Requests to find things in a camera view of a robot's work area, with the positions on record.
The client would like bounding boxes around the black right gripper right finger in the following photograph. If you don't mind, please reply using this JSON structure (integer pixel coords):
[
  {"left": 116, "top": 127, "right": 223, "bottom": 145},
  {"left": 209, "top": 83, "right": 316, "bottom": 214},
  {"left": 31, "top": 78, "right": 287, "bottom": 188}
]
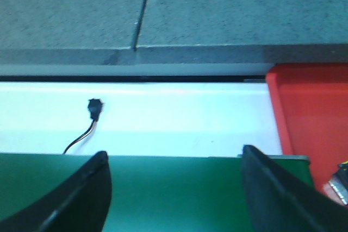
[{"left": 241, "top": 145, "right": 347, "bottom": 231}]

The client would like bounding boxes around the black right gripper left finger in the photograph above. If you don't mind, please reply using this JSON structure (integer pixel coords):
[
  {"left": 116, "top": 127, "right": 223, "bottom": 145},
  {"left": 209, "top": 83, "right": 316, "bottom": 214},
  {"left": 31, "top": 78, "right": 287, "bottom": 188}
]
[{"left": 1, "top": 151, "right": 112, "bottom": 231}]

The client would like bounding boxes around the red mushroom push button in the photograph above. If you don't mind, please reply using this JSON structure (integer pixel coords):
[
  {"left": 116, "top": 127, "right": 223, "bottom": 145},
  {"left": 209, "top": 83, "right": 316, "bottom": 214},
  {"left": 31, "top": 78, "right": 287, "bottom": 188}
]
[{"left": 328, "top": 161, "right": 347, "bottom": 206}]

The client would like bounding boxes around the green conveyor belt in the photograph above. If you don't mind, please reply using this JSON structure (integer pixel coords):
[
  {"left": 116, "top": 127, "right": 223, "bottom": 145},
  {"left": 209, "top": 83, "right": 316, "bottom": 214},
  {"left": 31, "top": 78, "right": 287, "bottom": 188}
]
[{"left": 0, "top": 152, "right": 316, "bottom": 232}]

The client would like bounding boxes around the red plastic tray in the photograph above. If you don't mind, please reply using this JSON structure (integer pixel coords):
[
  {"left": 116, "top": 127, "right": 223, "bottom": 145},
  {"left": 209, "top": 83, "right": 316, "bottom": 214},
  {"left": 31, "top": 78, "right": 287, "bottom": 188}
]
[{"left": 266, "top": 63, "right": 347, "bottom": 204}]

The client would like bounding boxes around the grey stone slab left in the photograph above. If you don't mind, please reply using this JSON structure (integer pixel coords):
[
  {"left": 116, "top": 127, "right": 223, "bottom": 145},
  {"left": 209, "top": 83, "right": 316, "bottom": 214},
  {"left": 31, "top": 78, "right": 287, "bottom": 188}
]
[{"left": 1, "top": 0, "right": 144, "bottom": 65}]

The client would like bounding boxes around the grey stone slab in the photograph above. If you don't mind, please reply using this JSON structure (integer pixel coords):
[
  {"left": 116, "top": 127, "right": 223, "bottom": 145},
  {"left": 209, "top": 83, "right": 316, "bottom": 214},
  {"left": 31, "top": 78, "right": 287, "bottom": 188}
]
[
  {"left": 1, "top": 0, "right": 144, "bottom": 65},
  {"left": 136, "top": 0, "right": 347, "bottom": 64}
]

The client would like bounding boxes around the grey stone slab right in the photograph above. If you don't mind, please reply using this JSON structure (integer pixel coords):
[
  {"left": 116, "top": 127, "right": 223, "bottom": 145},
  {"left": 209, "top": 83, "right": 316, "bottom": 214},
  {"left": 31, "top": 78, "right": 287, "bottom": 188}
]
[{"left": 136, "top": 0, "right": 347, "bottom": 64}]

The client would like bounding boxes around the black sensor with cable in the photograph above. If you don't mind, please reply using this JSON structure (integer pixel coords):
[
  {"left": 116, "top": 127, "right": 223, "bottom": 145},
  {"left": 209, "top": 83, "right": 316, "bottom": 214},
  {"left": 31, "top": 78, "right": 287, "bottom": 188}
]
[{"left": 63, "top": 98, "right": 104, "bottom": 155}]

